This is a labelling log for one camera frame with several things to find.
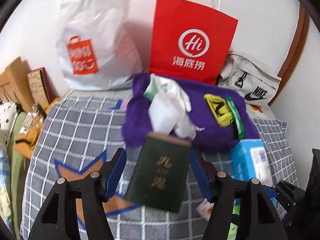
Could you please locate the green tissue pack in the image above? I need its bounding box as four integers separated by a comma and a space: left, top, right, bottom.
227, 199, 240, 240

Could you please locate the grey Nike bag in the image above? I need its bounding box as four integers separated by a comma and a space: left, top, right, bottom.
217, 51, 281, 106

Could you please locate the green snack stick packet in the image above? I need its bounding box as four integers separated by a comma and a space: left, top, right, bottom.
226, 97, 245, 140

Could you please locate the wooden headboard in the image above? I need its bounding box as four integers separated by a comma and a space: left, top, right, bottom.
0, 57, 34, 112

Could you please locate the wooden bedside table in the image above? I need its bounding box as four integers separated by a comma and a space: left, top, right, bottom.
15, 98, 61, 159

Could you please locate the dark green gold tin box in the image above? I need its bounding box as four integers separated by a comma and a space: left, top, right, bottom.
125, 132, 191, 213

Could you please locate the yellow black pouch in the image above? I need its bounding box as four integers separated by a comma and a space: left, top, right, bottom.
203, 94, 233, 127

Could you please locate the white Miniso plastic bag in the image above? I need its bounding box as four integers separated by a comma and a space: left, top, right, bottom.
56, 0, 143, 90

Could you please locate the white fruit print packet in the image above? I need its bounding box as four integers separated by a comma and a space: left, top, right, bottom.
196, 198, 214, 222

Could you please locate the white mesh bag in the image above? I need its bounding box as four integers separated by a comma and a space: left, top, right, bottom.
148, 92, 205, 140

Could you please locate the purple fluffy towel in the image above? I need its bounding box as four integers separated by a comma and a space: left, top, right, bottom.
121, 73, 260, 153

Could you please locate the red paper shopping bag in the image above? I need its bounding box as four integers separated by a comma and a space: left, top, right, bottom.
149, 0, 238, 85

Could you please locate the grey checked blanket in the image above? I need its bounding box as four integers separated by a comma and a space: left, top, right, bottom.
20, 89, 298, 239

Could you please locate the brown wooden door frame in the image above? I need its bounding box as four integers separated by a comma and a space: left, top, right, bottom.
268, 3, 310, 106

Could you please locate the brown star blue border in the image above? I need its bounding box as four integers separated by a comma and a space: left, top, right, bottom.
54, 151, 138, 229

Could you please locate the blue cardboard box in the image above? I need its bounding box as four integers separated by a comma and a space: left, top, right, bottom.
230, 139, 273, 187

